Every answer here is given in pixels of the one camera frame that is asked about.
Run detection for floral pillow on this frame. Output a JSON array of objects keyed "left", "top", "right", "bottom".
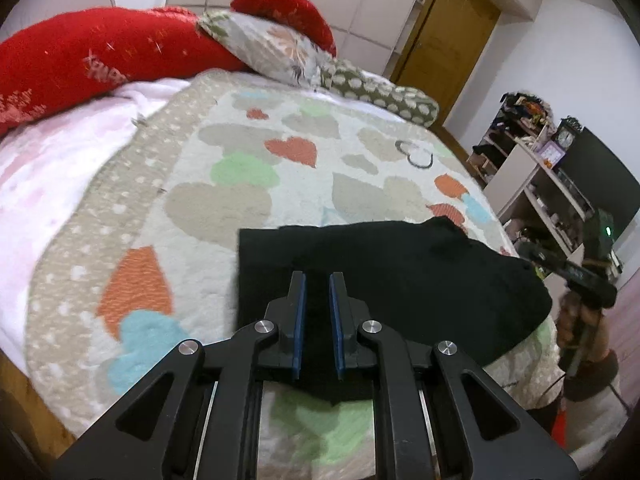
[{"left": 197, "top": 9, "right": 342, "bottom": 88}]

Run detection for heart print blanket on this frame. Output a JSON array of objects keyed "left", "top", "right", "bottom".
[{"left": 25, "top": 70, "right": 568, "bottom": 480}]

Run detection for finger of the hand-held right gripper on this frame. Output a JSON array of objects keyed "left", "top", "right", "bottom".
[{"left": 516, "top": 241, "right": 617, "bottom": 307}]

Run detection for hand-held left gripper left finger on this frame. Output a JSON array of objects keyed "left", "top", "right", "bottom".
[{"left": 50, "top": 271, "right": 307, "bottom": 480}]

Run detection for person's right forearm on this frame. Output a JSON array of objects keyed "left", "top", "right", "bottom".
[{"left": 560, "top": 347, "right": 622, "bottom": 403}]

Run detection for black television screen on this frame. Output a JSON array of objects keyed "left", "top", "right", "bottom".
[{"left": 556, "top": 127, "right": 640, "bottom": 257}]

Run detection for wooden bed frame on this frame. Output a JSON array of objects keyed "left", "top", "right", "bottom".
[{"left": 0, "top": 347, "right": 78, "bottom": 461}]

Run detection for pile of clutter on shelf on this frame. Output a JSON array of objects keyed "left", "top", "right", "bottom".
[{"left": 492, "top": 91, "right": 556, "bottom": 137}]

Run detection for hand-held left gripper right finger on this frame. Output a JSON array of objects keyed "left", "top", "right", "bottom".
[{"left": 328, "top": 272, "right": 581, "bottom": 480}]

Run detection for white shelf unit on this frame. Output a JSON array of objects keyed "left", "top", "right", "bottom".
[{"left": 467, "top": 106, "right": 601, "bottom": 262}]

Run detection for dark table clock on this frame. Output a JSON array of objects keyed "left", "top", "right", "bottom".
[{"left": 554, "top": 117, "right": 582, "bottom": 155}]

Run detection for person's right hand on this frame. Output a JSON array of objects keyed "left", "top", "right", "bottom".
[{"left": 556, "top": 294, "right": 607, "bottom": 356}]

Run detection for brown wooden door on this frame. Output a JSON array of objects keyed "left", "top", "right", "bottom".
[{"left": 389, "top": 0, "right": 502, "bottom": 117}]

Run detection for pink blanket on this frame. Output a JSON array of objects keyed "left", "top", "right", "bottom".
[{"left": 0, "top": 80, "right": 191, "bottom": 373}]

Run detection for red plush blanket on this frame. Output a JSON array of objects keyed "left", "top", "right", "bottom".
[{"left": 0, "top": 0, "right": 338, "bottom": 137}]

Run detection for black pants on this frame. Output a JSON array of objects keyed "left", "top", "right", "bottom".
[{"left": 235, "top": 216, "right": 553, "bottom": 406}]

